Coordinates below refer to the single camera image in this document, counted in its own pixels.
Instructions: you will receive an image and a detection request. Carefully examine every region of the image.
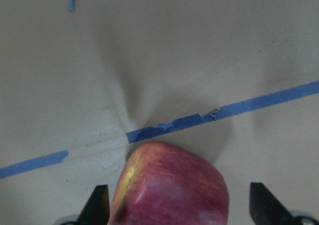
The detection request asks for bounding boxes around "bright red apple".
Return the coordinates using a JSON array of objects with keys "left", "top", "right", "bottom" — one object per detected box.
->
[{"left": 109, "top": 142, "right": 229, "bottom": 225}]

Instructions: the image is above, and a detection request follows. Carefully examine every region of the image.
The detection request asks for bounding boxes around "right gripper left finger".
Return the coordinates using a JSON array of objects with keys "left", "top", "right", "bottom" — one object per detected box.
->
[{"left": 62, "top": 185, "right": 110, "bottom": 225}]

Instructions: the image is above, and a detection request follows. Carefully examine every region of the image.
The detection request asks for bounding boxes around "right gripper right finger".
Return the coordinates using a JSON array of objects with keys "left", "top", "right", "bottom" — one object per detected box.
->
[{"left": 249, "top": 182, "right": 319, "bottom": 225}]

